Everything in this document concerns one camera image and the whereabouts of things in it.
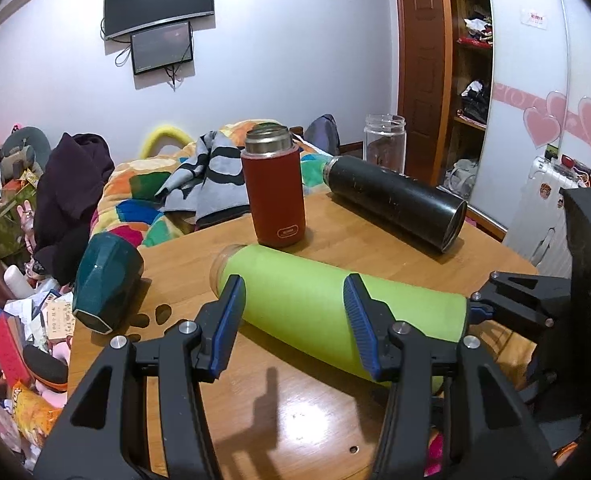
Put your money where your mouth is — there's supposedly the colourful patchwork blanket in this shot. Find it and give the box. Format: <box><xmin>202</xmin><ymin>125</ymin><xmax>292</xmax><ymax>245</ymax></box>
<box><xmin>88</xmin><ymin>119</ymin><xmax>335</xmax><ymax>248</ymax></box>

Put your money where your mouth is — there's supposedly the green sleeved glass bottle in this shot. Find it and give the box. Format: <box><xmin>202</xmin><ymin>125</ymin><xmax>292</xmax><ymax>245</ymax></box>
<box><xmin>210</xmin><ymin>244</ymin><xmax>468</xmax><ymax>380</ymax></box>

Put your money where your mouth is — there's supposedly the yellow curved pillow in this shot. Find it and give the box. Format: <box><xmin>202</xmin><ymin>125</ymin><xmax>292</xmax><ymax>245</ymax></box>
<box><xmin>139</xmin><ymin>125</ymin><xmax>194</xmax><ymax>158</ymax></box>

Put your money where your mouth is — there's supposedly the green basket of toys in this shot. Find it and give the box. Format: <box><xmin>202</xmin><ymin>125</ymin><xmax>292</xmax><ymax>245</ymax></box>
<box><xmin>0</xmin><ymin>127</ymin><xmax>52</xmax><ymax>256</ymax></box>

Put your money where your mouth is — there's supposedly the red thermos cup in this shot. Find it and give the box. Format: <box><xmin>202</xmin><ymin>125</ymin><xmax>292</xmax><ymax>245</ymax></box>
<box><xmin>241</xmin><ymin>122</ymin><xmax>305</xmax><ymax>249</ymax></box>

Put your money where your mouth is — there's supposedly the brown wooden door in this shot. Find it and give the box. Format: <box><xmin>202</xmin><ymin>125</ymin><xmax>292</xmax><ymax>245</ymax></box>
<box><xmin>397</xmin><ymin>0</ymin><xmax>453</xmax><ymax>185</ymax></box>

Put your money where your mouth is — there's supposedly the dark green faceted cup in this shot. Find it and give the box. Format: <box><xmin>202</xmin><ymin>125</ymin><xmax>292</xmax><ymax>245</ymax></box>
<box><xmin>72</xmin><ymin>232</ymin><xmax>144</xmax><ymax>335</ymax></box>

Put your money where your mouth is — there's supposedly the black thermos bottle lying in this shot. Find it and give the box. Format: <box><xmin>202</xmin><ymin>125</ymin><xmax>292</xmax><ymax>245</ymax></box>
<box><xmin>323</xmin><ymin>155</ymin><xmax>467</xmax><ymax>252</ymax></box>

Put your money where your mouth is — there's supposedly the white suitcase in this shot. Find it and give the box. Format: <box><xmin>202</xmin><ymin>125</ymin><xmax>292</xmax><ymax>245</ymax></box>
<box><xmin>503</xmin><ymin>156</ymin><xmax>584</xmax><ymax>278</ymax></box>

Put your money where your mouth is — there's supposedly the dark purple clothing pile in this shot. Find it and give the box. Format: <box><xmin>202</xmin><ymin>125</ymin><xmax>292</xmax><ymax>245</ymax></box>
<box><xmin>33</xmin><ymin>133</ymin><xmax>114</xmax><ymax>285</ymax></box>

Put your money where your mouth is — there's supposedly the clear glass jar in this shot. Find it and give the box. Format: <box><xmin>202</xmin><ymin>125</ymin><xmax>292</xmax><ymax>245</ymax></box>
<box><xmin>363</xmin><ymin>114</ymin><xmax>407</xmax><ymax>174</ymax></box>

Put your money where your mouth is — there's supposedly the grey black white cloth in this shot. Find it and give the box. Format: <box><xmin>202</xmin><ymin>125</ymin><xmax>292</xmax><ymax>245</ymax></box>
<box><xmin>154</xmin><ymin>131</ymin><xmax>250</xmax><ymax>229</ymax></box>

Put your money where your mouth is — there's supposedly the small wall monitor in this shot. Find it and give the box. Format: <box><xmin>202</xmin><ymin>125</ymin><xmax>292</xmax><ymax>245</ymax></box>
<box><xmin>131</xmin><ymin>22</ymin><xmax>194</xmax><ymax>75</ymax></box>

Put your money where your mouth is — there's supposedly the wooden shelf cabinet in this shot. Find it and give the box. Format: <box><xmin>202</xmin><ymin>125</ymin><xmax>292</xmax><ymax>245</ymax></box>
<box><xmin>443</xmin><ymin>0</ymin><xmax>493</xmax><ymax>200</ymax></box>

